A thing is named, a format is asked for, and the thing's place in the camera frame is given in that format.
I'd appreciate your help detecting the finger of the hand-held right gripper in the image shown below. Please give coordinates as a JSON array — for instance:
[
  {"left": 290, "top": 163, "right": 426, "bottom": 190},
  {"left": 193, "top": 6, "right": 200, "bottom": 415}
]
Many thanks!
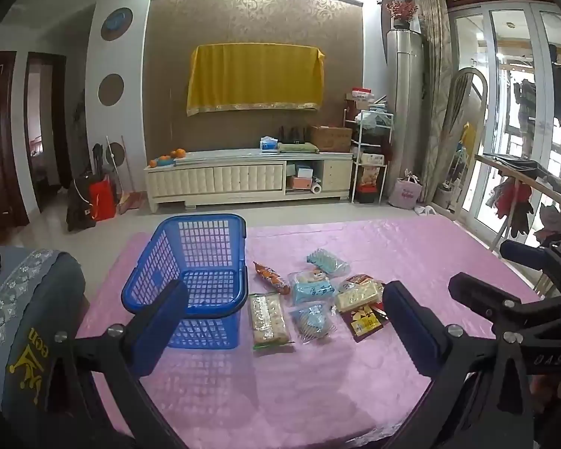
[
  {"left": 449, "top": 272, "right": 561, "bottom": 342},
  {"left": 500, "top": 240, "right": 561, "bottom": 293}
]

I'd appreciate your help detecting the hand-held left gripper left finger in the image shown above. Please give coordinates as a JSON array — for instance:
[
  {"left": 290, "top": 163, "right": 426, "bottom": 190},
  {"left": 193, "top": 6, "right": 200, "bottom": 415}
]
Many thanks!
[{"left": 42, "top": 280, "right": 190, "bottom": 449}]

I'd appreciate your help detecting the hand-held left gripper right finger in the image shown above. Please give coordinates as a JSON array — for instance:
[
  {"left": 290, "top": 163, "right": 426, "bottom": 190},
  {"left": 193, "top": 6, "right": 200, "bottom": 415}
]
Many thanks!
[{"left": 382, "top": 281, "right": 538, "bottom": 449}]

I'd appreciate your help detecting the red and white snack bag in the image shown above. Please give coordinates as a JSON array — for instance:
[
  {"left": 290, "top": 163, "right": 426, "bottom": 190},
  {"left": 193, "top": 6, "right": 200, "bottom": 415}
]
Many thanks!
[{"left": 339, "top": 274, "right": 390, "bottom": 343}]

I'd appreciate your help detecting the round cookie packet light blue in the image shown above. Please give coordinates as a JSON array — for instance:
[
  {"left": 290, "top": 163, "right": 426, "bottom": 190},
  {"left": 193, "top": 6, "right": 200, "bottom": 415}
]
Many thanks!
[{"left": 292, "top": 304, "right": 340, "bottom": 343}]

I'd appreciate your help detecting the cracker packet with green ends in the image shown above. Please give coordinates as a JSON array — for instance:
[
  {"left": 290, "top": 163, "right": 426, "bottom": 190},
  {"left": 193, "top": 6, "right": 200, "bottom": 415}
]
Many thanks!
[{"left": 248, "top": 292, "right": 296, "bottom": 352}]

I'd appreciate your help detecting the bread packet light blue label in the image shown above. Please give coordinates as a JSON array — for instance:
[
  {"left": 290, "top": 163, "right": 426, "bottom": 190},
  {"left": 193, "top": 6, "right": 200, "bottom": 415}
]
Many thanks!
[{"left": 287, "top": 269, "right": 340, "bottom": 308}]

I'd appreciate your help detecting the blue plastic basket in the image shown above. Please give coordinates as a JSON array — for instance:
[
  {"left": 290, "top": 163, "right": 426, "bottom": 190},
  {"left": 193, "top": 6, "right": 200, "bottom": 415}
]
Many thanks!
[{"left": 122, "top": 214, "right": 248, "bottom": 349}]

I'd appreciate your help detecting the light blue striped snack packet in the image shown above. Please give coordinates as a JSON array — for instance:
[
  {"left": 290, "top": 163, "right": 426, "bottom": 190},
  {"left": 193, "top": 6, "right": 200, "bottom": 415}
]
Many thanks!
[{"left": 306, "top": 248, "right": 351, "bottom": 278}]

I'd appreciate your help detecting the orange snack packet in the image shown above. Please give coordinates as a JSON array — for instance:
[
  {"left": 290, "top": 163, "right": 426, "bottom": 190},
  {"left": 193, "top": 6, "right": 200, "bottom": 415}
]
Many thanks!
[{"left": 252, "top": 262, "right": 291, "bottom": 296}]

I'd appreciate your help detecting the person's right hand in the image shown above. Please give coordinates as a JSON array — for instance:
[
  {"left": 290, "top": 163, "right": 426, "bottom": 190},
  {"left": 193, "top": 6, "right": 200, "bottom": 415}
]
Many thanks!
[{"left": 530, "top": 376, "right": 561, "bottom": 415}]

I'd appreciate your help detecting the wooden clothes rack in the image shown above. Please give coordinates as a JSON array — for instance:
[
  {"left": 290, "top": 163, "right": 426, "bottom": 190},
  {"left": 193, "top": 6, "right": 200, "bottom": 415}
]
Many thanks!
[{"left": 474, "top": 153, "right": 561, "bottom": 293}]

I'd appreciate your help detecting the pink blanket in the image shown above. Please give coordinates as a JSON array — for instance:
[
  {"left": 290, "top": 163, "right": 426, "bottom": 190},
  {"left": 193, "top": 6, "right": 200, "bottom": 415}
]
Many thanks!
[{"left": 75, "top": 217, "right": 545, "bottom": 449}]

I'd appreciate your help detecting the pink tote bag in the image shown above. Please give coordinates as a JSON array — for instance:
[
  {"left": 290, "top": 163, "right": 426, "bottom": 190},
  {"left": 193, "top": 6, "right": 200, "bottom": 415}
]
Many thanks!
[{"left": 388, "top": 171, "right": 424, "bottom": 209}]

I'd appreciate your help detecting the broom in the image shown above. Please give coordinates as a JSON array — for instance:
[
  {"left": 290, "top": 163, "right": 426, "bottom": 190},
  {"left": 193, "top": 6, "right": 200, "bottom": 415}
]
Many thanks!
[{"left": 105, "top": 135, "right": 147, "bottom": 216}]

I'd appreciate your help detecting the black suitcase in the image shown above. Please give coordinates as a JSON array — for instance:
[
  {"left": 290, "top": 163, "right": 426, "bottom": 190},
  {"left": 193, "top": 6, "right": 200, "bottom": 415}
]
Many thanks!
[{"left": 65, "top": 173, "right": 99, "bottom": 233}]

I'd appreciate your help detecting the cream TV cabinet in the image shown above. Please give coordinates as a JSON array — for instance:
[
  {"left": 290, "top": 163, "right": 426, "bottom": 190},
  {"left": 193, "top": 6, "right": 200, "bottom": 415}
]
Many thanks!
[{"left": 143, "top": 148, "right": 355, "bottom": 213}]

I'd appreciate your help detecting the glass balcony door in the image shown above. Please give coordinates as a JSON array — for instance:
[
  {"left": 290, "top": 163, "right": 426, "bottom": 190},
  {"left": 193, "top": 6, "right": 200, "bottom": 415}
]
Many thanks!
[{"left": 449, "top": 2, "right": 561, "bottom": 246}]

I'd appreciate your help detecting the standing oval mirror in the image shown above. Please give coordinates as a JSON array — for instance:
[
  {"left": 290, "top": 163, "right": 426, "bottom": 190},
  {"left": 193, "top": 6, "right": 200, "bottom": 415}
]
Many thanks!
[{"left": 442, "top": 67, "right": 488, "bottom": 216}]

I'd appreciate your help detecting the white metal shelf rack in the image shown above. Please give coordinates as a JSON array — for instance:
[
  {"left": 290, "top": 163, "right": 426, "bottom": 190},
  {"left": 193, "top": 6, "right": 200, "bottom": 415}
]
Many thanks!
[{"left": 350, "top": 109, "right": 394, "bottom": 204}]

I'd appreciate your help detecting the silver tower air conditioner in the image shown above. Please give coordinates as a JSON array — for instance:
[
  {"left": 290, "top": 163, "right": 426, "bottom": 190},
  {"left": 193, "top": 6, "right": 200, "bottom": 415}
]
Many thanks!
[{"left": 386, "top": 28, "right": 426, "bottom": 197}]

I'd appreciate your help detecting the patterned curtain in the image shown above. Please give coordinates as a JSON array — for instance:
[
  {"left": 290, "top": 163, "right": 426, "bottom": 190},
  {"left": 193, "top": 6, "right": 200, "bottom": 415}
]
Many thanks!
[{"left": 414, "top": 0, "right": 453, "bottom": 203}]

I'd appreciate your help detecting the cardboard box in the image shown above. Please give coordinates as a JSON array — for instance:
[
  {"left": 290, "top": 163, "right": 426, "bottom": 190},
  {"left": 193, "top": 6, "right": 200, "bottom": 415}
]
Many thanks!
[{"left": 309, "top": 125, "right": 353, "bottom": 153}]

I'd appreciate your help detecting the dark wooden door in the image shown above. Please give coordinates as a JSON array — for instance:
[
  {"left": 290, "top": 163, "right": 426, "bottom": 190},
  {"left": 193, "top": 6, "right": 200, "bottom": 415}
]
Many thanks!
[{"left": 0, "top": 51, "right": 29, "bottom": 235}]

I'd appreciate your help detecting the yellow cloth cover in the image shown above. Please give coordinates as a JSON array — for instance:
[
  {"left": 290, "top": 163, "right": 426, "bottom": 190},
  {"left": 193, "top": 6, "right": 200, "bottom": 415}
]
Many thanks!
[{"left": 187, "top": 43, "right": 326, "bottom": 117}]

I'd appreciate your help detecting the red flower vase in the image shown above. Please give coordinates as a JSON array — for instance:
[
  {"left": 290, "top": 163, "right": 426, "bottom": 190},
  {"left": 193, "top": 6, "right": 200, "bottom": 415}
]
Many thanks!
[{"left": 386, "top": 0, "right": 420, "bottom": 30}]

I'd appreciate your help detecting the round brown wall plaque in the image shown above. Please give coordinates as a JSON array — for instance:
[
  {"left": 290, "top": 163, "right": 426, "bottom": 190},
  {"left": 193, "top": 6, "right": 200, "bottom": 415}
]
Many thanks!
[
  {"left": 97, "top": 73, "right": 125, "bottom": 106},
  {"left": 104, "top": 141, "right": 127, "bottom": 164}
]

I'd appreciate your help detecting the round blue wall plaque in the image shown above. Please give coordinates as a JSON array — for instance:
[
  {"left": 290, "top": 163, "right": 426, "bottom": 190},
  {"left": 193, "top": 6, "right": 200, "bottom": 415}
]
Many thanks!
[{"left": 100, "top": 7, "right": 134, "bottom": 41}]

